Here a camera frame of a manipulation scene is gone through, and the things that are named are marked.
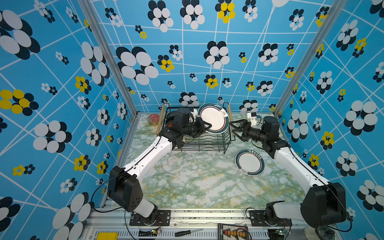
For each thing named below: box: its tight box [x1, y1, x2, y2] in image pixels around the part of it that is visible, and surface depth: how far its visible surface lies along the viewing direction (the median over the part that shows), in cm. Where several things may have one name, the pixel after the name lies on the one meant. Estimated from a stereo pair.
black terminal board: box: [217, 223, 250, 240], surface depth 70 cm
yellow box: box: [96, 232, 119, 240], surface depth 70 cm
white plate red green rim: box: [197, 103, 230, 135], surface depth 79 cm
